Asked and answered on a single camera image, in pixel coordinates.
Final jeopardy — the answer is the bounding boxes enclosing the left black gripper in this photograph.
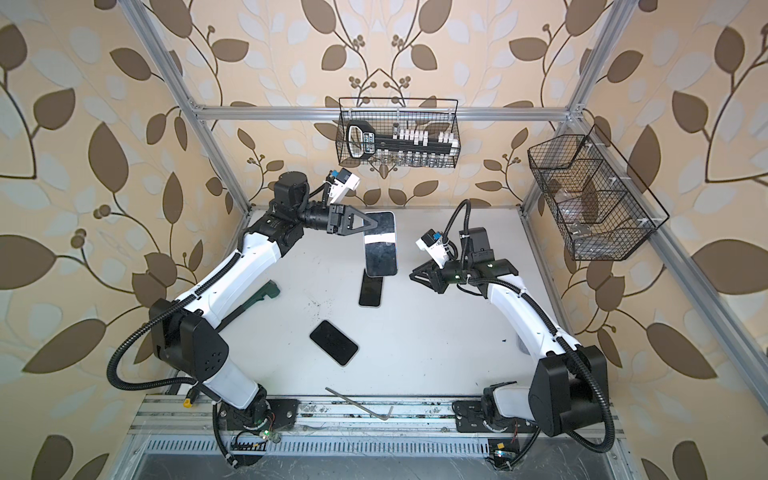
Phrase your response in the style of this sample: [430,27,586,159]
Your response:
[289,202,374,237]

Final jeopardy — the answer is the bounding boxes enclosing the black phone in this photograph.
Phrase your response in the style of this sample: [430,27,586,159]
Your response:
[364,211,398,277]
[309,320,359,367]
[358,270,384,308]

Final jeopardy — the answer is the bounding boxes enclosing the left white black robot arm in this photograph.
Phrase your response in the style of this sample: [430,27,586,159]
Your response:
[106,168,378,431]

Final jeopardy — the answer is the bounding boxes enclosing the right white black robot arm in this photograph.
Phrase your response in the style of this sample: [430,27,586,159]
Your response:
[409,199,616,453]

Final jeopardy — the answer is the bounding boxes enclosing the black phone tilted front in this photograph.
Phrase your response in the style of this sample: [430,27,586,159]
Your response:
[309,320,359,367]

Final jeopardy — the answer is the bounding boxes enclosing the black socket holder tool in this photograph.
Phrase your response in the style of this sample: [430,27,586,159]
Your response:
[342,120,461,160]

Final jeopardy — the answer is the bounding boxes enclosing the green black hand tool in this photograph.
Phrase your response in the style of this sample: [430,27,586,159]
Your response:
[216,280,281,332]

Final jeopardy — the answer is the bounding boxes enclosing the metal hex key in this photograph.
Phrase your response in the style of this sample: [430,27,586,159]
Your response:
[325,387,394,421]

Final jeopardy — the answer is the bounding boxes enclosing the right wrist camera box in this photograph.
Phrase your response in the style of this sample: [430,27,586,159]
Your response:
[416,229,458,269]

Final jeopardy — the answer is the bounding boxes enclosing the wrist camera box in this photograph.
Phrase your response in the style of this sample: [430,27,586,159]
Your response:
[416,229,458,269]
[325,168,360,204]

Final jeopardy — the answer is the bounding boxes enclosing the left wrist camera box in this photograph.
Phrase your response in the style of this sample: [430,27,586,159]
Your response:
[325,168,360,204]

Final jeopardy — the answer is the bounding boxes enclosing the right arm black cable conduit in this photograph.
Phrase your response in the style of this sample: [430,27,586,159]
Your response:
[442,199,617,455]

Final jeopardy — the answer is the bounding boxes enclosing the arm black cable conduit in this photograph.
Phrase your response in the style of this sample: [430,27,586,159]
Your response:
[442,199,617,455]
[106,248,247,392]

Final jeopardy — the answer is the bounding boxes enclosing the black wire basket back wall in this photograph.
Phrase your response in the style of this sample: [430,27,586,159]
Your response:
[335,95,462,169]

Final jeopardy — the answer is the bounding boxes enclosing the black wire basket wall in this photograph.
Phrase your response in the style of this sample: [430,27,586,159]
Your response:
[335,95,462,169]
[527,125,670,261]

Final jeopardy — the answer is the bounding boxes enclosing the black wire basket right wall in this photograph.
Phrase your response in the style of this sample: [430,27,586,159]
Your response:
[527,125,670,261]

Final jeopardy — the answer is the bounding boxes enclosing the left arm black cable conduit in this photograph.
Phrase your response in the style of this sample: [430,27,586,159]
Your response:
[106,248,247,392]

